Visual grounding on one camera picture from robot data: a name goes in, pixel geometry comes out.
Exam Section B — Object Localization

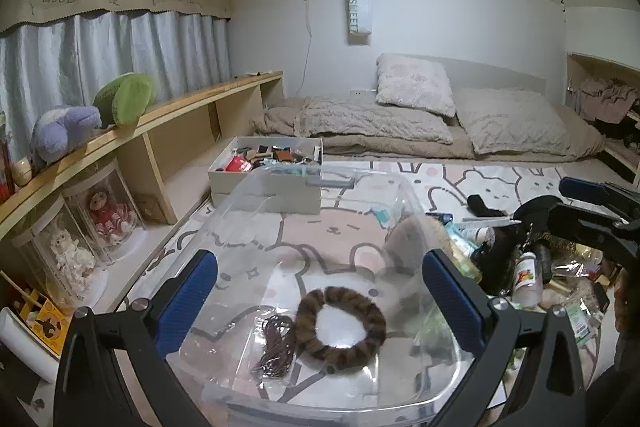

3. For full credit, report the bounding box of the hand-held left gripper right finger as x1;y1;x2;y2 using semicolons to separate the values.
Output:
421;248;588;427

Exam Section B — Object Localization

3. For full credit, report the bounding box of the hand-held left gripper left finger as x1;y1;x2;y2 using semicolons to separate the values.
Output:
55;249;221;427

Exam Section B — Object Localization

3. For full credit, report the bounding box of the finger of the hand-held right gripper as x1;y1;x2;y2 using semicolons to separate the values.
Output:
547;204;621;254
559;177;626;214

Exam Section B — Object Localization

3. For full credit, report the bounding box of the beige fleece hat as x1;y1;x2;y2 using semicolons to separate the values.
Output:
387;214;453;263

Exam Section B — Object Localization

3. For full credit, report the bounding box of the clear plastic container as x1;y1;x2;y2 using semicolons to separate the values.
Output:
165;164;473;427

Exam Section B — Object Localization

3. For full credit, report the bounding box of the green plastic packet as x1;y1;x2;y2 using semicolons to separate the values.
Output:
445;222;483;283

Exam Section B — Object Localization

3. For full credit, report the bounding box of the white closet shelf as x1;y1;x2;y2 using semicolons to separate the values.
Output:
565;52;640;188

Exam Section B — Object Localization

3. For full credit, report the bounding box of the white bottle with fruit label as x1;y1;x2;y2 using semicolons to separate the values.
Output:
511;252;543;307

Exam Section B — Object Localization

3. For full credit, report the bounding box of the black sock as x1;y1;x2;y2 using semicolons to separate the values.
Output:
467;194;508;218

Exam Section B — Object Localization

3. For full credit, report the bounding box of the pile of clothes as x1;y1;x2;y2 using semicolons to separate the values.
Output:
570;77;640;124

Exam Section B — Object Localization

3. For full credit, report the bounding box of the large beige pillow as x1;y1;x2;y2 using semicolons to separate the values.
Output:
452;88;571;156

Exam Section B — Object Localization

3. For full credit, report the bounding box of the red-dressed doll in clear case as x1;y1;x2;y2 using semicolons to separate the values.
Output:
62;160;147;265

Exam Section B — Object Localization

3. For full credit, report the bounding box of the brown striped furry hair band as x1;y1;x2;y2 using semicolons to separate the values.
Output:
295;286;387;364

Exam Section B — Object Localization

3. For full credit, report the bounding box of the white cardboard box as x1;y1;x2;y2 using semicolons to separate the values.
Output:
207;136;324;215

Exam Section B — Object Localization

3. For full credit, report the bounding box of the white doll in clear case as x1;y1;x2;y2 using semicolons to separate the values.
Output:
10;197;108;310

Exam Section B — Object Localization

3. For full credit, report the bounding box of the yellow cardboard box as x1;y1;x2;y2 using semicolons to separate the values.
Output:
10;289;76;355

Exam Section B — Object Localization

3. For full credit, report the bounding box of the white paper roll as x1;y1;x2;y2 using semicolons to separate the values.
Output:
0;307;61;383

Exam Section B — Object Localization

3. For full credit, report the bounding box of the long wooden shelf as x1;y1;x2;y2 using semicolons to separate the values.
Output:
0;70;285;258

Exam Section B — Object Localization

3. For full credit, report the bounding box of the beige fluffy blanket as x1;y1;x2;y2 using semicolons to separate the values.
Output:
250;96;455;147

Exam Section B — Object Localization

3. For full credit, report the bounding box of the small fluffy pillow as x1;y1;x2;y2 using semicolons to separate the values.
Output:
375;53;457;118

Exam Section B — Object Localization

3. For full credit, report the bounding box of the green plush toy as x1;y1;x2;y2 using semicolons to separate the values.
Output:
92;72;157;128

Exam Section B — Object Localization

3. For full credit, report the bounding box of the purple plush toy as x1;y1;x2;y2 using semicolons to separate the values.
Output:
31;104;103;168

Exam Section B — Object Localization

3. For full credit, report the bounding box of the wooden egg figure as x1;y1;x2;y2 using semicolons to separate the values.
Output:
12;158;35;188

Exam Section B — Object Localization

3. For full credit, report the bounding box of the pale blue curtain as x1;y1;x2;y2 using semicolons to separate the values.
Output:
0;10;232;168

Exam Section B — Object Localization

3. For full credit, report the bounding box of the white hanging bag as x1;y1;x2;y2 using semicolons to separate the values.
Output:
346;0;373;45

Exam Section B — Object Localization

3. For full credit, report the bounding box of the brown coiled cord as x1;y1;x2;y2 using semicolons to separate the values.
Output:
251;314;297;378

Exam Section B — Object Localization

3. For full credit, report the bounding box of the white wall cable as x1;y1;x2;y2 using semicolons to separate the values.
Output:
298;0;313;98

